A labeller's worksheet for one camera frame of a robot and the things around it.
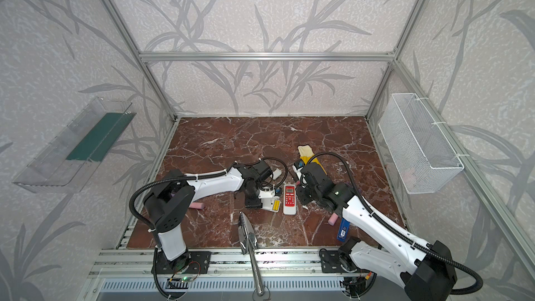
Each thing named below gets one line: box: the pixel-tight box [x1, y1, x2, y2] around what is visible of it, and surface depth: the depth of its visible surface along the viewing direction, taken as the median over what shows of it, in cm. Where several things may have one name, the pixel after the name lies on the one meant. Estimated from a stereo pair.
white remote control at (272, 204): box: [261, 196, 281, 213], surface depth 88 cm
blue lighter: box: [336, 217, 351, 243], surface depth 79 cm
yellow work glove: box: [296, 144, 328, 175], surface depth 104 cm
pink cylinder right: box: [327, 211, 340, 226], surface depth 84 cm
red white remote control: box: [282, 183, 297, 216], surface depth 88 cm
